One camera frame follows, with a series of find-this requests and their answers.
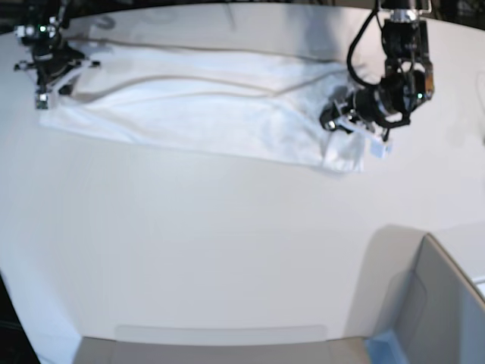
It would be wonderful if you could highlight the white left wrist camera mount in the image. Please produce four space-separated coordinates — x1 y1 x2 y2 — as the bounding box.
332 101 393 158

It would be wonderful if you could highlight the grey storage bin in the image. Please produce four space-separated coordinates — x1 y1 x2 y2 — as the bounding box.
363 231 485 364

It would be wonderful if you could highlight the white printed t-shirt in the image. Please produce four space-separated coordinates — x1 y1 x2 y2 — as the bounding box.
39 45 365 174

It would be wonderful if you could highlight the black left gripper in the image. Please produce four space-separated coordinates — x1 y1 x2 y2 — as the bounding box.
319 85 411 131

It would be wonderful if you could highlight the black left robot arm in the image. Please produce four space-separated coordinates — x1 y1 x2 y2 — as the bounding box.
319 1 434 136

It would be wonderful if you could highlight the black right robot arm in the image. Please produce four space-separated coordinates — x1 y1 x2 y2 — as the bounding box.
14 1 101 108

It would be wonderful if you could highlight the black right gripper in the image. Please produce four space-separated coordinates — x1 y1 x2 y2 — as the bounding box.
28 44 93 96

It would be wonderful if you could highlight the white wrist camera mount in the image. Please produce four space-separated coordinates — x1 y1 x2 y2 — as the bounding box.
14 58 101 111
332 101 393 158

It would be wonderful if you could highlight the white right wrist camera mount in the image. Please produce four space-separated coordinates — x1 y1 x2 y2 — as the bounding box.
14 58 101 111

